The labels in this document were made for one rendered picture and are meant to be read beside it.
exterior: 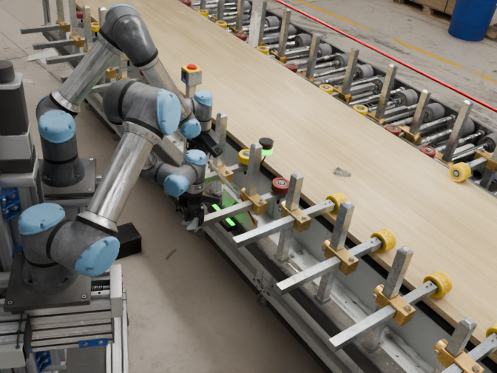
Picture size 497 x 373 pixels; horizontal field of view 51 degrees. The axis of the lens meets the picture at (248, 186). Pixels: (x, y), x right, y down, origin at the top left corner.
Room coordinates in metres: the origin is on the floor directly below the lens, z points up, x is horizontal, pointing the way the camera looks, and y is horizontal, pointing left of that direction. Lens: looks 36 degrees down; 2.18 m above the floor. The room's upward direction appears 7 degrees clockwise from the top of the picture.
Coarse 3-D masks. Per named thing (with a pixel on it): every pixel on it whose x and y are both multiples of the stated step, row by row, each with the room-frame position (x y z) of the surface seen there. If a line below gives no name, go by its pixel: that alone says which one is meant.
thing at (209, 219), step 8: (272, 192) 1.81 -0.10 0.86; (248, 200) 1.73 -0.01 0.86; (272, 200) 1.78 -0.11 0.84; (232, 208) 1.67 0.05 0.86; (240, 208) 1.67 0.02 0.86; (248, 208) 1.70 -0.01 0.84; (208, 216) 1.60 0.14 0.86; (216, 216) 1.60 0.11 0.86; (224, 216) 1.62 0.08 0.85; (232, 216) 1.65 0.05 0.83; (208, 224) 1.58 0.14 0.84
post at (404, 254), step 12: (396, 252) 1.19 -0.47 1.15; (408, 252) 1.18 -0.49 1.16; (396, 264) 1.18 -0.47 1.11; (408, 264) 1.19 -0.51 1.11; (396, 276) 1.17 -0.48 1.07; (384, 288) 1.19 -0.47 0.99; (396, 288) 1.18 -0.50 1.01; (384, 324) 1.18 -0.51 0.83; (372, 336) 1.18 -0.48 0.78; (372, 348) 1.17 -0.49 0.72
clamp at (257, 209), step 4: (244, 188) 1.80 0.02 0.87; (240, 192) 1.79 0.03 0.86; (244, 192) 1.77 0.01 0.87; (244, 196) 1.76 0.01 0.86; (248, 196) 1.75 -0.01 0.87; (252, 196) 1.75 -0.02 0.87; (256, 196) 1.75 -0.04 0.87; (244, 200) 1.76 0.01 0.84; (252, 200) 1.72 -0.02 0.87; (256, 200) 1.73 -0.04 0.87; (264, 200) 1.73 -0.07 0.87; (256, 204) 1.70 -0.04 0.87; (260, 204) 1.70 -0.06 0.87; (264, 204) 1.71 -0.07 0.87; (252, 208) 1.71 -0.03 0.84; (256, 208) 1.69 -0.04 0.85; (260, 208) 1.70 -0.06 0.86; (264, 208) 1.71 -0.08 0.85; (256, 212) 1.69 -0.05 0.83; (260, 212) 1.70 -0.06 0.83; (264, 212) 1.71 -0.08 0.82
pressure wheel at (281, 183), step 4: (276, 180) 1.84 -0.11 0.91; (280, 180) 1.84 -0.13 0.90; (284, 180) 1.84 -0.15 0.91; (272, 184) 1.81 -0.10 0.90; (276, 184) 1.80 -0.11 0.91; (280, 184) 1.81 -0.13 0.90; (284, 184) 1.82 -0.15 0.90; (288, 184) 1.82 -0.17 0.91; (272, 188) 1.80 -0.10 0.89; (276, 188) 1.79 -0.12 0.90; (280, 188) 1.78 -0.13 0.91; (284, 188) 1.79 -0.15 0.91; (276, 192) 1.79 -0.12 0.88; (280, 192) 1.78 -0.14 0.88; (284, 192) 1.79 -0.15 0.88
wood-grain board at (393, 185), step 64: (128, 0) 3.95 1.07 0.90; (256, 64) 3.05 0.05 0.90; (256, 128) 2.27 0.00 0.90; (320, 128) 2.35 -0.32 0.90; (320, 192) 1.79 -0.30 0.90; (384, 192) 1.85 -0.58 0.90; (448, 192) 1.91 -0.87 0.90; (384, 256) 1.45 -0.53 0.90; (448, 256) 1.49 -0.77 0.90; (448, 320) 1.19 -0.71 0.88
